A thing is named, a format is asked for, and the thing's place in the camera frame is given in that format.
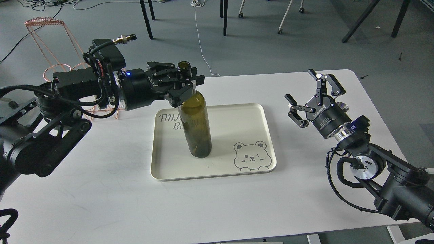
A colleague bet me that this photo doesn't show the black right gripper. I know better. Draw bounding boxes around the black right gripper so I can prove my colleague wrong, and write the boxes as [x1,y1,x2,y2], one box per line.
[285,69,351,139]

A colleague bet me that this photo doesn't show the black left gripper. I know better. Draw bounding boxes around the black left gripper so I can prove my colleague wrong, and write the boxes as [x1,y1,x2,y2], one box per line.
[118,61,205,111]

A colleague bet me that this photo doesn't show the dark green wine bottle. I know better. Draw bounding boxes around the dark green wine bottle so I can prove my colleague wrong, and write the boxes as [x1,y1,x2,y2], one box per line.
[177,61,212,158]

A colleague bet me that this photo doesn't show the steel double jigger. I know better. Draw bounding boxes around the steel double jigger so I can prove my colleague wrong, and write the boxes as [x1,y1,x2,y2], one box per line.
[336,102,349,113]

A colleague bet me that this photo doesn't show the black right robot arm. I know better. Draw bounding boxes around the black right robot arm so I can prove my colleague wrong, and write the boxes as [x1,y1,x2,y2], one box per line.
[285,69,434,230]

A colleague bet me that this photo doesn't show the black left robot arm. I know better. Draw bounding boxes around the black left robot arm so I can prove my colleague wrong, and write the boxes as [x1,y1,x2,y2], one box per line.
[0,34,205,197]

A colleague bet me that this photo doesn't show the cream tray with bear print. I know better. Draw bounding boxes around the cream tray with bear print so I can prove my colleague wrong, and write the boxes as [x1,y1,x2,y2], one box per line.
[150,103,277,181]

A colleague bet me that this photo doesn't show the black table legs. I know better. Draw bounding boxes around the black table legs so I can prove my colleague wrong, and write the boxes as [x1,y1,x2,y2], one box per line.
[139,0,228,40]

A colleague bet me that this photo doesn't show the white office chair base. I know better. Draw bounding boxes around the white office chair base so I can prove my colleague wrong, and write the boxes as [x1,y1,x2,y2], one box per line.
[237,0,305,35]

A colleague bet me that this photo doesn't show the black desk legs right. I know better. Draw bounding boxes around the black desk legs right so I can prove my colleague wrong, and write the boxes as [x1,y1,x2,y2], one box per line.
[340,0,411,43]

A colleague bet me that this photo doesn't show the chair caster left edge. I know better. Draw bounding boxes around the chair caster left edge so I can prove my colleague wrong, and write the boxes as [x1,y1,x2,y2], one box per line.
[0,96,19,109]

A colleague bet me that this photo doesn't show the white cable on floor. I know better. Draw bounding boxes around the white cable on floor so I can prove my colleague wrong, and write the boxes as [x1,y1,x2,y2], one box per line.
[190,0,221,77]

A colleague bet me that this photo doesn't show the copper wire bottle rack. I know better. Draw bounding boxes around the copper wire bottle rack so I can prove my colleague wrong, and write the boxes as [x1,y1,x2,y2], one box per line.
[24,17,122,121]

